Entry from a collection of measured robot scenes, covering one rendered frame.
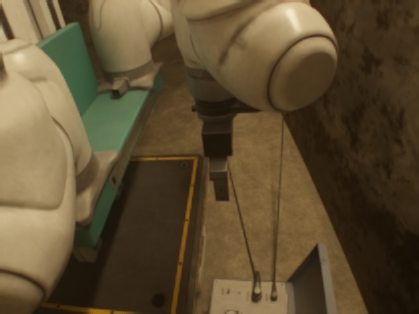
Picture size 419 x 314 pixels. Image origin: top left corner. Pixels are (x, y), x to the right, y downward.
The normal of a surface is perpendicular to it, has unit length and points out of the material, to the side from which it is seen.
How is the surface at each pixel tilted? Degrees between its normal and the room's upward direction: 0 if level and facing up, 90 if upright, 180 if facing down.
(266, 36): 53
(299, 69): 100
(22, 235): 71
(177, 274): 0
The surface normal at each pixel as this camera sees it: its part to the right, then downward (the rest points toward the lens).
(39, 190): 0.97, -0.12
